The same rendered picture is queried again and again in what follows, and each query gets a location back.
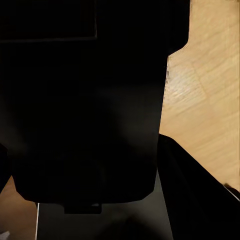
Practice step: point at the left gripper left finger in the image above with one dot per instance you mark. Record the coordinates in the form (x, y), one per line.
(5, 172)

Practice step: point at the digital camera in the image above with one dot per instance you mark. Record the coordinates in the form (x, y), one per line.
(81, 92)

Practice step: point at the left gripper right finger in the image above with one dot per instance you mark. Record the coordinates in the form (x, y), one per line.
(199, 207)

